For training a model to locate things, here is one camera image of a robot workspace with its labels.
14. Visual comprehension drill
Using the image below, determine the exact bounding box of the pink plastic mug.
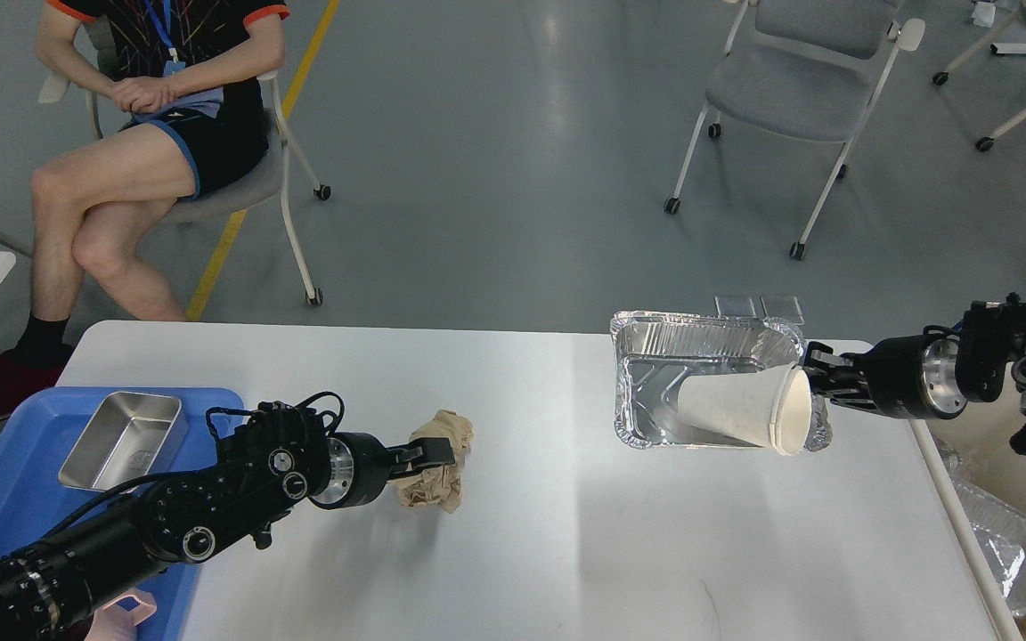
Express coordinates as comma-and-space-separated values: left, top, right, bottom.
83, 588, 158, 640

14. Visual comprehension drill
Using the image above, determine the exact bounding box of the white paper cup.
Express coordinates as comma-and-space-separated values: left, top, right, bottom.
673, 365, 813, 455

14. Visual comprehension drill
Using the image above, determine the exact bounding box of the aluminium foil tray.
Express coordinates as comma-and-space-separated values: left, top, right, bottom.
610, 310, 803, 450

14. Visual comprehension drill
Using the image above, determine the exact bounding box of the floor outlet plate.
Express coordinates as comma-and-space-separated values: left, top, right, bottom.
759, 295, 805, 326
713, 295, 759, 318

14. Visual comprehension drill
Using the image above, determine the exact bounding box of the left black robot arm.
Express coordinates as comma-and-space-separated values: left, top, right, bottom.
0, 399, 456, 640

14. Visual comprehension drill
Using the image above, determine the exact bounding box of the white chair under person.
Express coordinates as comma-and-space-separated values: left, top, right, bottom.
37, 18, 331, 321

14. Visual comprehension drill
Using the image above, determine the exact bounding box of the brown paper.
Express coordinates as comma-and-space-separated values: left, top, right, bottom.
396, 410, 474, 514

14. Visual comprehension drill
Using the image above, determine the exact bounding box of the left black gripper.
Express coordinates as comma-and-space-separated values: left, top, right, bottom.
310, 433, 456, 510

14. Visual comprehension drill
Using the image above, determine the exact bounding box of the white plastic bin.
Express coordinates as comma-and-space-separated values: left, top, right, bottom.
909, 410, 1026, 641

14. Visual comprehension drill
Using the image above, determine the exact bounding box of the right floor outlet plate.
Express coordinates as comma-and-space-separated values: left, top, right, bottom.
759, 295, 805, 326

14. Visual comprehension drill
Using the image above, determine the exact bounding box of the stainless steel rectangular tray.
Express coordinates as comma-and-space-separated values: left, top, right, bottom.
58, 391, 189, 491

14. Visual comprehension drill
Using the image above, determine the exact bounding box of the seated person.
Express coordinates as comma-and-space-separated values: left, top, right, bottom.
0, 1, 289, 418

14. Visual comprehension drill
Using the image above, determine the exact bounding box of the foil tray in bin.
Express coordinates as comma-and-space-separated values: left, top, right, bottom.
933, 438, 1026, 618

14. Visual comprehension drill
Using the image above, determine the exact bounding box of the left floor outlet plate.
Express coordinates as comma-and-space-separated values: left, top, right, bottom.
713, 295, 759, 318

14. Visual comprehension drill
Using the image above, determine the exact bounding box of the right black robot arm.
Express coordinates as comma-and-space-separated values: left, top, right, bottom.
801, 293, 1026, 456

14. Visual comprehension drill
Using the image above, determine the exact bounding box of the grey chair white frame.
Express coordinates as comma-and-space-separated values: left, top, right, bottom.
663, 1, 928, 261

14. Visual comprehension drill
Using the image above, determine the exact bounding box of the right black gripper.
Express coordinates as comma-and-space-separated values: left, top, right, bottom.
802, 334, 966, 419

